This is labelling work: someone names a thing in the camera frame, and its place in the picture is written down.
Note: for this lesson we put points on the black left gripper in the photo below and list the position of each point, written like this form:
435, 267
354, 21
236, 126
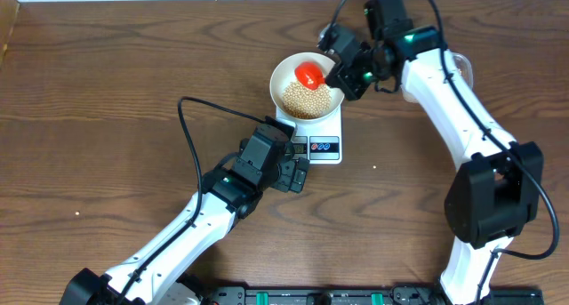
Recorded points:
284, 181

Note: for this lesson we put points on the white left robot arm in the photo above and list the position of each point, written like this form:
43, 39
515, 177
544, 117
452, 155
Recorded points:
230, 193

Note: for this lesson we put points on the white digital kitchen scale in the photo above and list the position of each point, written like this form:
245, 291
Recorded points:
319, 141

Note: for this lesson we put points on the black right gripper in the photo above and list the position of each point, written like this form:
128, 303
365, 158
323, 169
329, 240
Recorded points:
340, 76

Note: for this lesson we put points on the red plastic measuring scoop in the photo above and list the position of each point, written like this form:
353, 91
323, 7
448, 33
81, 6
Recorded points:
309, 75

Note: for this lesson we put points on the cream ceramic bowl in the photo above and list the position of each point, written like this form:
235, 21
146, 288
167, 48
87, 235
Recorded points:
283, 75

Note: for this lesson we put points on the soybeans in bowl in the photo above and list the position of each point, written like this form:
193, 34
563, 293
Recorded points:
303, 103

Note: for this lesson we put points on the clear plastic container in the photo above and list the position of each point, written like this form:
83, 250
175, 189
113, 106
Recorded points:
464, 68

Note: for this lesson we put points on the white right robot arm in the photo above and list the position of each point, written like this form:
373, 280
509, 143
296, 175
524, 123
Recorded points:
495, 192

